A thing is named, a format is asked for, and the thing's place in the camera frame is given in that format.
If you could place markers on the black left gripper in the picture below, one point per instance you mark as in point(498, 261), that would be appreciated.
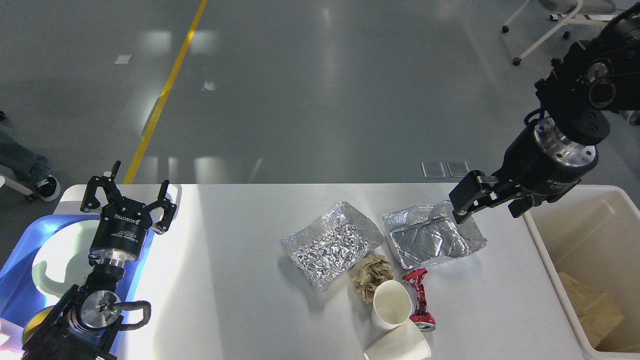
point(121, 232)

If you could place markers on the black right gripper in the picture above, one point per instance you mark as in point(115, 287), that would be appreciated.
point(541, 165)

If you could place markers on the dark grey mug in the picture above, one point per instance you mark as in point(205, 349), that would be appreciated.
point(32, 325)

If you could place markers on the brown paper bag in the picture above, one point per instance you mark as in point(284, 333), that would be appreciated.
point(596, 310)

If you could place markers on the pink mug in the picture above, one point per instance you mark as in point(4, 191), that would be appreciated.
point(11, 337)

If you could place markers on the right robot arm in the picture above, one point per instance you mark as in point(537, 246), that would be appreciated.
point(596, 75)

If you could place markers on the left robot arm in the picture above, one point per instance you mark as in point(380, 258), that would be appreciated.
point(85, 321)

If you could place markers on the floor outlet cover right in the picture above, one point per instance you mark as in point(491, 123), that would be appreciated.
point(458, 169)

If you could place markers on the floor outlet cover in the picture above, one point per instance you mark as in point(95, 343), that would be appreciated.
point(433, 170)
point(458, 169)

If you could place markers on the floor outlet cover left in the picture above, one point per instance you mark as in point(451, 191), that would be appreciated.
point(433, 170)

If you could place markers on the flattened foil tray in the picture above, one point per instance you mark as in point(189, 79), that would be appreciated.
point(428, 234)

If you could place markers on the person in jeans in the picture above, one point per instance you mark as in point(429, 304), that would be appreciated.
point(29, 167)

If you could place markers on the beige waste bin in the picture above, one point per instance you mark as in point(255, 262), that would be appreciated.
point(592, 235)

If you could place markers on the blue plastic tray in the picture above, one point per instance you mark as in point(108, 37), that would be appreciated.
point(20, 300)

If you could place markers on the crushed red soda can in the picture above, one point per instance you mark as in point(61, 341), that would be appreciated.
point(421, 317)

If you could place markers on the white paper cup upright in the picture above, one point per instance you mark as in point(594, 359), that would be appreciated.
point(391, 305)

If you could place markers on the crumpled brown paper ball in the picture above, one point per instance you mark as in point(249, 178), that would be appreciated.
point(369, 273)

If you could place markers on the white paper cup lying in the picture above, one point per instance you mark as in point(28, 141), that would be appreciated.
point(406, 342)

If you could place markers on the crumpled foil sheet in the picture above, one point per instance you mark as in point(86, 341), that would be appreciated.
point(332, 244)

